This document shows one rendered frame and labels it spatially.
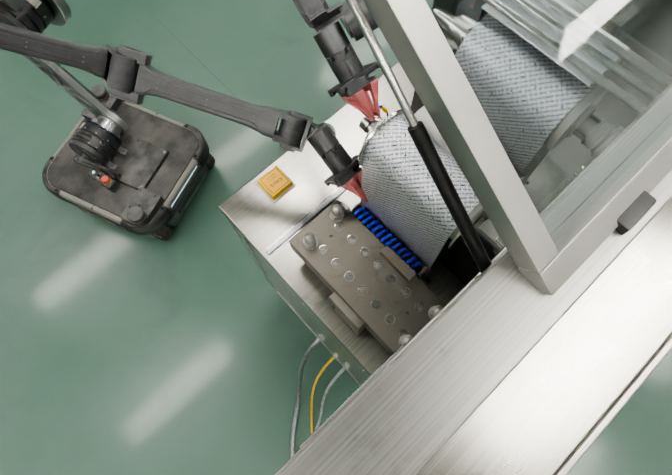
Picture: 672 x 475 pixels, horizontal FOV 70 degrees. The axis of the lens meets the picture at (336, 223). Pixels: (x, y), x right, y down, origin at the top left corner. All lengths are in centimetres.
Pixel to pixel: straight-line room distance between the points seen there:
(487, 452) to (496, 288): 27
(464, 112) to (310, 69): 233
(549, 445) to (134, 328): 190
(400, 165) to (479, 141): 52
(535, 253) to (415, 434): 20
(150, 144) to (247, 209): 105
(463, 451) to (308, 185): 87
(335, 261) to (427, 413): 72
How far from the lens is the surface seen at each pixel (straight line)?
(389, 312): 112
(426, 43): 40
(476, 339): 49
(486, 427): 71
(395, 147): 95
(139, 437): 229
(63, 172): 246
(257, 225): 133
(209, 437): 220
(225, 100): 111
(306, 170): 138
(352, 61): 99
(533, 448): 73
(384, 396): 47
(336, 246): 115
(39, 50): 121
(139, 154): 232
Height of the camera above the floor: 212
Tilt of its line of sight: 69 degrees down
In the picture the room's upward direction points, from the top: 4 degrees counter-clockwise
